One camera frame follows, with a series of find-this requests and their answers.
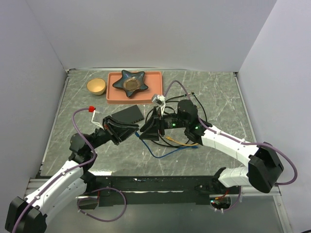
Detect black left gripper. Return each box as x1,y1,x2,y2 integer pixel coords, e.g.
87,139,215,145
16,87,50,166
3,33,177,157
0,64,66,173
87,115,139,151

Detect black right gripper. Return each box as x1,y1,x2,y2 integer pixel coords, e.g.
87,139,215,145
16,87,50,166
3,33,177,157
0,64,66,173
139,106,189,141

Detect blue ethernet cable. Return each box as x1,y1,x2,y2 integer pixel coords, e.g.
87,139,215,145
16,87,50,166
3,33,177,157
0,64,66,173
135,132,200,159

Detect yellow ethernet cable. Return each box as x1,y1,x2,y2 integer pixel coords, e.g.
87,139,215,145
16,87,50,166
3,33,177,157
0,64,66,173
166,136,200,147

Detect black network switch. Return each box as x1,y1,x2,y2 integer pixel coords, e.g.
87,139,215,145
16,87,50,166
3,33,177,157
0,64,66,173
111,105,144,124

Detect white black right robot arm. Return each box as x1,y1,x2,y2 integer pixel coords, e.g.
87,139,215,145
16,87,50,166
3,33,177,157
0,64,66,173
139,100,284,194

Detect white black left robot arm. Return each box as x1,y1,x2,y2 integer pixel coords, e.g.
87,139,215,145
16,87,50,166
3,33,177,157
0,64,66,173
5,116,138,233

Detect yellow wooden bowl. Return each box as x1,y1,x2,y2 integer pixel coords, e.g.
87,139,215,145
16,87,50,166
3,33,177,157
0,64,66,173
86,78,106,96

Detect blue star-shaped dish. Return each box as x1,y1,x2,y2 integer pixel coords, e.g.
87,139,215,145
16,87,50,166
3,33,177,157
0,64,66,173
112,70,149,98

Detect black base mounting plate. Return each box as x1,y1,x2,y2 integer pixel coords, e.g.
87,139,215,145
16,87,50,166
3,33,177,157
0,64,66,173
81,172,240,207

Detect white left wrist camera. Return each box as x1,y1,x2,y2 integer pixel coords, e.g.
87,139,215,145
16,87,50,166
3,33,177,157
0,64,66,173
88,106,104,129

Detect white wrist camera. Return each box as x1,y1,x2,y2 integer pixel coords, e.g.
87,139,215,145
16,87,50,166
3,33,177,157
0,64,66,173
151,94,166,116
88,106,104,129

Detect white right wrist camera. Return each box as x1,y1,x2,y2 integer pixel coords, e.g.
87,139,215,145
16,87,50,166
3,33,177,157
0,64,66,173
151,94,166,116

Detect black coaxial cable bundle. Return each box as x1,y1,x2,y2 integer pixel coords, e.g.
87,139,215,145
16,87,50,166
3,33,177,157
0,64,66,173
145,92,208,148

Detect aluminium frame rail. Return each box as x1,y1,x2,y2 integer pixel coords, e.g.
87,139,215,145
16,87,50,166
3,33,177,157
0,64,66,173
24,179,281,197

